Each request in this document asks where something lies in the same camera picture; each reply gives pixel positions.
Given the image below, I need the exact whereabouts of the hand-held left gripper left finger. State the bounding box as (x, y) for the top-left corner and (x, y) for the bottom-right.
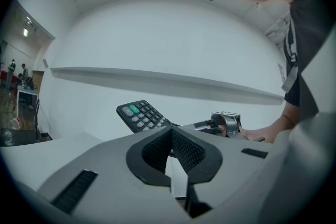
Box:
(36, 125), (190, 219)

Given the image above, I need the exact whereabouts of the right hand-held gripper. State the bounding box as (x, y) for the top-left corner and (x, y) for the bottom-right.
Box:
(193, 110), (244, 140)

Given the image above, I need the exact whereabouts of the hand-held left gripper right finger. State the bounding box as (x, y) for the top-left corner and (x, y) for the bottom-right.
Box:
(172, 125), (274, 208)

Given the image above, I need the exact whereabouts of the black calculator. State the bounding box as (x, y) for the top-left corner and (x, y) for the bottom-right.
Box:
(116, 99), (182, 135)

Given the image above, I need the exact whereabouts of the person's right forearm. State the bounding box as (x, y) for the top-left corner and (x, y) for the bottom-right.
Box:
(264, 101), (301, 144)

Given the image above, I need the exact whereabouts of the person's right hand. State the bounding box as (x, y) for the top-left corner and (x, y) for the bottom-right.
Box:
(240, 127), (274, 144)

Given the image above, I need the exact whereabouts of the grey background desk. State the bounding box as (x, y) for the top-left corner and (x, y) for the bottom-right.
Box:
(16, 84), (40, 118)

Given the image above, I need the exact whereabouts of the person's black shirt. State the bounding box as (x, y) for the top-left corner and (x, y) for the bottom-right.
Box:
(282, 0), (336, 120)

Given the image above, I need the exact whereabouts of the grey lanyard strap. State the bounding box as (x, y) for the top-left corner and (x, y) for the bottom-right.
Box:
(281, 15), (300, 93)

